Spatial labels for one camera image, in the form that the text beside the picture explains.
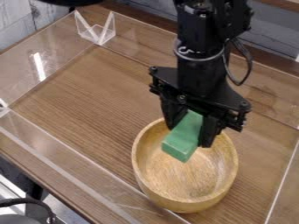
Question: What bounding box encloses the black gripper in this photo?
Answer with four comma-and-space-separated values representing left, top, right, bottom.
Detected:
150, 57, 251, 148

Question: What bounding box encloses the green rectangular block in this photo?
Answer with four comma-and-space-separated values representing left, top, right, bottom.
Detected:
162, 110, 203, 163

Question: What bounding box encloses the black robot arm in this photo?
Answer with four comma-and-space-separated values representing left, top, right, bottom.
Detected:
150, 0, 254, 148

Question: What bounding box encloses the brown wooden bowl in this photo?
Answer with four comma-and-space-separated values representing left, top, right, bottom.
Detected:
131, 119, 239, 214

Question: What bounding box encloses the clear acrylic corner bracket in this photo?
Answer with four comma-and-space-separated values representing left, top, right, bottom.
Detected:
74, 10, 117, 46

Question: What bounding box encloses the clear acrylic tray wall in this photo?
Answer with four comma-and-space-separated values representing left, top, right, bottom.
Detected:
0, 105, 191, 224

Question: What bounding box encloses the black cable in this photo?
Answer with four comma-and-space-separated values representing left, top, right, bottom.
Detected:
0, 197, 56, 224

